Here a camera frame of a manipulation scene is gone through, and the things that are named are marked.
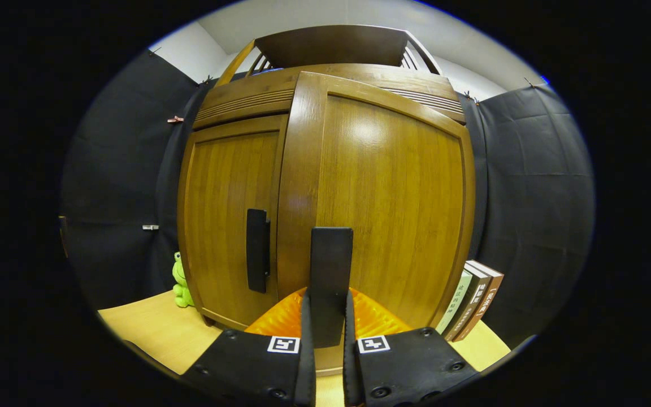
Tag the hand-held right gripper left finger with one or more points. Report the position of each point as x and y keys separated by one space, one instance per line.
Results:
x=305 y=379

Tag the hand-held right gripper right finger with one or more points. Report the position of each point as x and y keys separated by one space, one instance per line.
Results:
x=351 y=379

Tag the wooden shoe cabinet door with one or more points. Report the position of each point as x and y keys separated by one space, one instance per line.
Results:
x=393 y=198
x=218 y=215

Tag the wooden double-door shoe cabinet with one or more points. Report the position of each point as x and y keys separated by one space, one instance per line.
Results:
x=337 y=45

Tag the light green book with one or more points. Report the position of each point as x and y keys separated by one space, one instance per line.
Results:
x=455 y=302

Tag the dark brown book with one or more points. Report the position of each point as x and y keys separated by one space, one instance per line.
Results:
x=471 y=305

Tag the green frog plush toy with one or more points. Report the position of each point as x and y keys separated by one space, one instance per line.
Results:
x=181 y=282

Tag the reddish brown book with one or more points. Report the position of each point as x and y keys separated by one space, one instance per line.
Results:
x=488 y=299

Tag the wooden drawer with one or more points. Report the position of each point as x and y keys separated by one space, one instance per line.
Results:
x=246 y=96

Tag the red clip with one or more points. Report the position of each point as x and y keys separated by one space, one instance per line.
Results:
x=176 y=119

